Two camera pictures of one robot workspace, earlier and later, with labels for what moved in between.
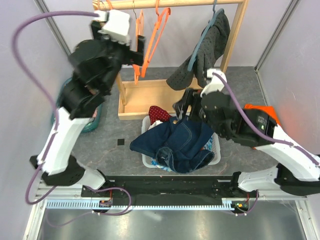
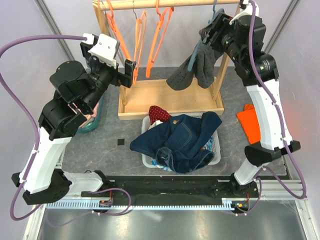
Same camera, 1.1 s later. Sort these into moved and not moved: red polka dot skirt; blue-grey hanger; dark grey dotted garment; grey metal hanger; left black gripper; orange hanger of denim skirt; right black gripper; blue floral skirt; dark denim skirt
Moved: left black gripper; orange hanger of denim skirt; right black gripper
Not moved: red polka dot skirt; dark denim skirt; blue floral skirt; dark grey dotted garment; blue-grey hanger; grey metal hanger
